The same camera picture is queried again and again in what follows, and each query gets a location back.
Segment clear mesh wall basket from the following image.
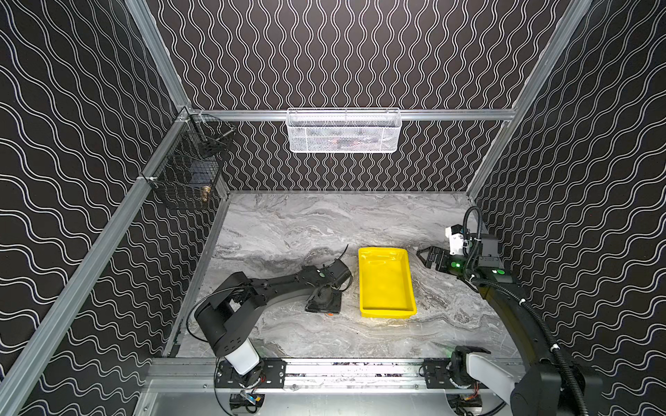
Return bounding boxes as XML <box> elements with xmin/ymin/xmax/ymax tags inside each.
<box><xmin>285</xmin><ymin>107</ymin><xmax>402</xmax><ymax>154</ymax></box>

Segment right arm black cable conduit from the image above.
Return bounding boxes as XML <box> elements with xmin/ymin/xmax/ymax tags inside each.
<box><xmin>461</xmin><ymin>205</ymin><xmax>591</xmax><ymax>416</ymax></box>

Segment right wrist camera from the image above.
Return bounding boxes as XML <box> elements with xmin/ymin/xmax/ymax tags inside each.
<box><xmin>445</xmin><ymin>225</ymin><xmax>466</xmax><ymax>256</ymax></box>

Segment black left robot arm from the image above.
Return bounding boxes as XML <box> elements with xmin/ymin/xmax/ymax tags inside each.
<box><xmin>194</xmin><ymin>258</ymin><xmax>352</xmax><ymax>376</ymax></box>

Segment black wire wall basket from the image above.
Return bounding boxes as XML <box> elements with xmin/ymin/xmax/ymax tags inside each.
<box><xmin>144</xmin><ymin>107</ymin><xmax>238</xmax><ymax>213</ymax></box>

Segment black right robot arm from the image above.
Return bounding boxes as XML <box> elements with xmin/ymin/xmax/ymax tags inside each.
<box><xmin>416</xmin><ymin>234</ymin><xmax>603</xmax><ymax>415</ymax></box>

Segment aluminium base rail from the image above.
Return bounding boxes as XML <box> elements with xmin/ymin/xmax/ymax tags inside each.
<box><xmin>134</xmin><ymin>358</ymin><xmax>511</xmax><ymax>415</ymax></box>

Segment yellow plastic bin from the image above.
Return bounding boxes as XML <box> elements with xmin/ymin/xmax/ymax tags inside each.
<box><xmin>358</xmin><ymin>247</ymin><xmax>418</xmax><ymax>319</ymax></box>

